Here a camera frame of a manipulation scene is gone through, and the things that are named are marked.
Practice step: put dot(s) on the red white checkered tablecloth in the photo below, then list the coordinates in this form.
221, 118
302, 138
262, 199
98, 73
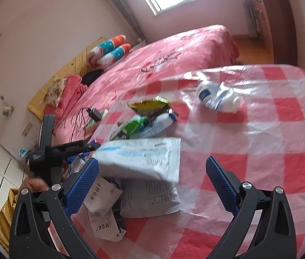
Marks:
263, 140

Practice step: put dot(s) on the white paper label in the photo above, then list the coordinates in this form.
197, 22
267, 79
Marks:
105, 226

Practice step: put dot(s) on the black cloth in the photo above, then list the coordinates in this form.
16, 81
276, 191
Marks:
91, 77

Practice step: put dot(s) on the white green snack packet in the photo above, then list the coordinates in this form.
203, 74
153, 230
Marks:
132, 126

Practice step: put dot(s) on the floral pillow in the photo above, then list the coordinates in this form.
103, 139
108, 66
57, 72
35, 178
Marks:
56, 91

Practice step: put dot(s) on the large white blue-printed bag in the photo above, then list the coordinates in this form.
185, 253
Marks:
141, 159

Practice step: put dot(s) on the crumpled plastic wrapper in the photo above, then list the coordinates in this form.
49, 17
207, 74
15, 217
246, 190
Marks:
76, 166

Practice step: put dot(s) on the cartoon printed pillow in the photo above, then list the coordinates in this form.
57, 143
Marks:
114, 55
106, 45

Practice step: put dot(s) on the pink folded blanket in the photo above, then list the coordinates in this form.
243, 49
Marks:
71, 91

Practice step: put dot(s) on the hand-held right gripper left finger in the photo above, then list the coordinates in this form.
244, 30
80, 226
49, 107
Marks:
83, 183

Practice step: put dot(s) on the small white labelled packets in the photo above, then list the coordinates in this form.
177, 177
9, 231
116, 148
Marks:
101, 194

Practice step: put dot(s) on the black power adapter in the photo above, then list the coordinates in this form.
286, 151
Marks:
95, 113

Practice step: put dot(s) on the white printed plastic bag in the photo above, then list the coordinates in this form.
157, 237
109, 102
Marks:
149, 198

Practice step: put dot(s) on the bed with pink sheet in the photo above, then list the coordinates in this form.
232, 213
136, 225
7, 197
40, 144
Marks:
168, 51

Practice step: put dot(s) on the yellow snack wrapper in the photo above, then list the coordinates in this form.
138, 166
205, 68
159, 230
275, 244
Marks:
148, 105

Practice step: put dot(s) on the small wall ornament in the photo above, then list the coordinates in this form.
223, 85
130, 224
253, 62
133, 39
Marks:
7, 111

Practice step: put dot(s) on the brown wooden cabinet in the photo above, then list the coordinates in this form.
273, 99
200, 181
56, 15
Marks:
263, 16

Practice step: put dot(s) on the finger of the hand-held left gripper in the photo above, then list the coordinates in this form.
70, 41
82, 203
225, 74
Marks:
71, 148

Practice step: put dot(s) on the person's left hand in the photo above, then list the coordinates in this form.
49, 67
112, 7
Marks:
35, 184

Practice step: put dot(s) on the yellow wooden headboard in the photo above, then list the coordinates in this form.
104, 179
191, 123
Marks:
60, 70

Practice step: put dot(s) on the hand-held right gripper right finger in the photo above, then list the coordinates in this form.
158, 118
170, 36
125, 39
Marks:
221, 183

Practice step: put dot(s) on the blue white tissue packet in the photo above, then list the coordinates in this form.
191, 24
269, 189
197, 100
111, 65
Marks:
219, 98

